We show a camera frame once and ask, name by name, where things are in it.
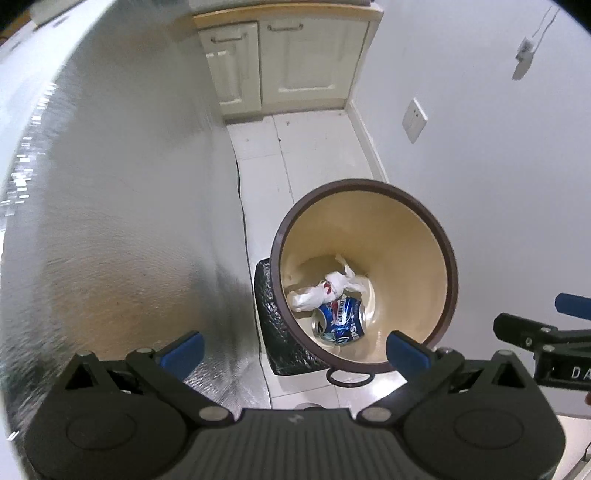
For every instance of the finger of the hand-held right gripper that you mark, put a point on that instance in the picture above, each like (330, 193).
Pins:
(572, 305)
(521, 330)

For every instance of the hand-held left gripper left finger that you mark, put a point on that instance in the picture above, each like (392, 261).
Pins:
(184, 353)

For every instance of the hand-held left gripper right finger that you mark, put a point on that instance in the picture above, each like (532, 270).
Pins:
(406, 353)

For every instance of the beige bin with brown rim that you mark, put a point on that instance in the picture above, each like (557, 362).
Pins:
(369, 230)

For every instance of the crushed blue drink can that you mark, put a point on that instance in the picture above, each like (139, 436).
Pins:
(341, 323)

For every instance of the white plastic bag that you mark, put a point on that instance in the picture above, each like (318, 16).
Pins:
(309, 297)

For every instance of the white baseboard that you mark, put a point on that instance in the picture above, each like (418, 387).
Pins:
(369, 143)

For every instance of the narrow cream cabinet door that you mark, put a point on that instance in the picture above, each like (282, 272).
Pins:
(231, 74)

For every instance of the wide cream cabinet door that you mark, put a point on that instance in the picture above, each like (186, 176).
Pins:
(314, 64)

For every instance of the cream floor cabinet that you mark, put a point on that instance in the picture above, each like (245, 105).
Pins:
(240, 16)

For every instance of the white wall plug adapter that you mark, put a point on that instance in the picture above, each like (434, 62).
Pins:
(524, 48)

